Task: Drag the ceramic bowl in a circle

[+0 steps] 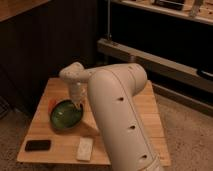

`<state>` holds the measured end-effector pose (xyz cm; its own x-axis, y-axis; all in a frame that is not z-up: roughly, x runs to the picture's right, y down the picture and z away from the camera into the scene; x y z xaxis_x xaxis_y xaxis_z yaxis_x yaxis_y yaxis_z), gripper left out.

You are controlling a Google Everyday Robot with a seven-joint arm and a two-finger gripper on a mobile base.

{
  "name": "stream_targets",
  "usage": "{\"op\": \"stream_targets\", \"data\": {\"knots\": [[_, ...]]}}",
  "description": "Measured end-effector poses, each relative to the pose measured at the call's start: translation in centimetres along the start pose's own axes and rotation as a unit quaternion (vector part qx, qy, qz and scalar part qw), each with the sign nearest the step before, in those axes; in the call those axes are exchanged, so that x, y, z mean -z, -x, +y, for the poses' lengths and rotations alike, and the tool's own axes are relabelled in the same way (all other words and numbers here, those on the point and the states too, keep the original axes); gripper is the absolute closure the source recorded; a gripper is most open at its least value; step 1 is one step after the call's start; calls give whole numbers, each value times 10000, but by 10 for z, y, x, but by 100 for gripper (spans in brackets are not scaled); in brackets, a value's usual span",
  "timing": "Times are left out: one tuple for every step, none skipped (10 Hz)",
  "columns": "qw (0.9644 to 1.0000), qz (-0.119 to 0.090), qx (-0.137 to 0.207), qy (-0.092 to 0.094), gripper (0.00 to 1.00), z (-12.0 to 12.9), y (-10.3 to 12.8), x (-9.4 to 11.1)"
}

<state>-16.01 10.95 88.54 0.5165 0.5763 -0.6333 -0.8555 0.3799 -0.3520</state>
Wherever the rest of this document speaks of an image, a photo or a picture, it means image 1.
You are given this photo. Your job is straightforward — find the metal shelf rail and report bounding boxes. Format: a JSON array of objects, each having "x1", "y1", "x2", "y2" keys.
[{"x1": 97, "y1": 38, "x2": 213, "y2": 94}]

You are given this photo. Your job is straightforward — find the green ceramic bowl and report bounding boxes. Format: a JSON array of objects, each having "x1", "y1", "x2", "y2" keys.
[{"x1": 50, "y1": 100, "x2": 84, "y2": 131}]

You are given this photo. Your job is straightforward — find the orange carrot toy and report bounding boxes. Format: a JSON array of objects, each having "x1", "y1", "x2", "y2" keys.
[{"x1": 48, "y1": 99, "x2": 56, "y2": 113}]

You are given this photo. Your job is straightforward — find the black smartphone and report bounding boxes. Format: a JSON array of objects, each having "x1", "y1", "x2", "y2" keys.
[{"x1": 25, "y1": 140, "x2": 51, "y2": 151}]

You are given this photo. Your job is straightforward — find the wooden table board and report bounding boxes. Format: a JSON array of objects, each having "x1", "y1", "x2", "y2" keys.
[{"x1": 17, "y1": 78, "x2": 171, "y2": 166}]

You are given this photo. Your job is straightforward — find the vertical metal pole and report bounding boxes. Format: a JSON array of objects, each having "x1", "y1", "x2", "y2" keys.
[{"x1": 107, "y1": 0, "x2": 111, "y2": 41}]

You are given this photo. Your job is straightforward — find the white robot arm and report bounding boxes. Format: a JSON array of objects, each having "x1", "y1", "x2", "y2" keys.
[{"x1": 59, "y1": 62, "x2": 164, "y2": 171}]

